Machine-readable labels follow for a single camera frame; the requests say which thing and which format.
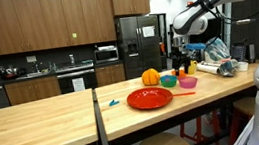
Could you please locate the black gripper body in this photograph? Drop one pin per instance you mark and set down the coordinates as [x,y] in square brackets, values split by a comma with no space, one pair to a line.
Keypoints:
[180,55]

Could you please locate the pink plastic bowl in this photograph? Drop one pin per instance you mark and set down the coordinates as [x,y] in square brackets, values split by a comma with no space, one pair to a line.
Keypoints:
[188,83]

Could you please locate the green and blue bowl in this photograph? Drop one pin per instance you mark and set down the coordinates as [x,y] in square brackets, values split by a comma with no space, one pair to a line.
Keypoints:
[169,82]

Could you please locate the white paper roll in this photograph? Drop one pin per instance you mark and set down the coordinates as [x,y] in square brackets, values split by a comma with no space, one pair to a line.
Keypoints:
[208,68]

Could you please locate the orange plastic straw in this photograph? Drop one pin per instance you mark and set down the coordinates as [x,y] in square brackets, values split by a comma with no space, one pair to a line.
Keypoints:
[186,93]

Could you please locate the orange toy pumpkin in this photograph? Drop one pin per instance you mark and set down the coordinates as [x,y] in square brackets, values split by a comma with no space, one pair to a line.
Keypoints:
[150,77]

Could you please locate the bread in blue plastic bag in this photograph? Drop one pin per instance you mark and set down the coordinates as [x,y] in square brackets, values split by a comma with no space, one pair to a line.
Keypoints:
[217,50]

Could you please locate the red plate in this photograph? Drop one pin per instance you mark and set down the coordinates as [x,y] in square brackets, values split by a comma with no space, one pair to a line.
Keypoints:
[149,98]

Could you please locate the white paper on fridge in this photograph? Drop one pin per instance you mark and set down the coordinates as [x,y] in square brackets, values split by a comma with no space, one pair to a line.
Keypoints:
[148,31]

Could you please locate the stainless steel fridge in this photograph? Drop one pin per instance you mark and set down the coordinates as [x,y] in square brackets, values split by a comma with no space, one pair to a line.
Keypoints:
[139,47]

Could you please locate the brown base cabinet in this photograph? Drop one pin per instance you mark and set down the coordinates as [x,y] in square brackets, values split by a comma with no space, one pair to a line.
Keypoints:
[109,74]
[32,90]

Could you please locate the small blue clip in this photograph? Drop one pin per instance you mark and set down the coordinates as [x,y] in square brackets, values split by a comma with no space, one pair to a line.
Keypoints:
[113,102]

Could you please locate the steel microwave oven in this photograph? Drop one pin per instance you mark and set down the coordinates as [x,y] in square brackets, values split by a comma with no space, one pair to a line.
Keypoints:
[105,55]

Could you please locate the brown cabinet above fridge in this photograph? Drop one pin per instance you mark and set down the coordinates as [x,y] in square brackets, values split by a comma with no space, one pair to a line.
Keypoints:
[130,2]

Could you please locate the black appliance with paper sign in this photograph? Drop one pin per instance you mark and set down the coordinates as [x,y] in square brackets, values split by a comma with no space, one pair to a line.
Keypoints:
[76,81]

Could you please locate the green sticky note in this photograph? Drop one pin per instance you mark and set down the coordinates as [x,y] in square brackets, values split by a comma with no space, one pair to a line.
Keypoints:
[74,35]

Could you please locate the steel kitchen sink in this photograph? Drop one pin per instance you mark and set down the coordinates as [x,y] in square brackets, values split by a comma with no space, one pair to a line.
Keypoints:
[32,75]

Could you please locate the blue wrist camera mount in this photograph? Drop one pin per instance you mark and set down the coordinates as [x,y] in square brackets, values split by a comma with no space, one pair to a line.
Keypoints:
[196,46]

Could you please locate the red metal stool frame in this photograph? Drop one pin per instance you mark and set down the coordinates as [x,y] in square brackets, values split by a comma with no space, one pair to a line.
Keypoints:
[197,130]

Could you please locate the white wall outlet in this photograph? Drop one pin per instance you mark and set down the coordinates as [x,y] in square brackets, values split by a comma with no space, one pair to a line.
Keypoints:
[31,59]

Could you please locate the brown upper wall cabinets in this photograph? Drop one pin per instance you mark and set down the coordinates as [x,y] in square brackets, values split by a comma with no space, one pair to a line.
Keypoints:
[28,22]

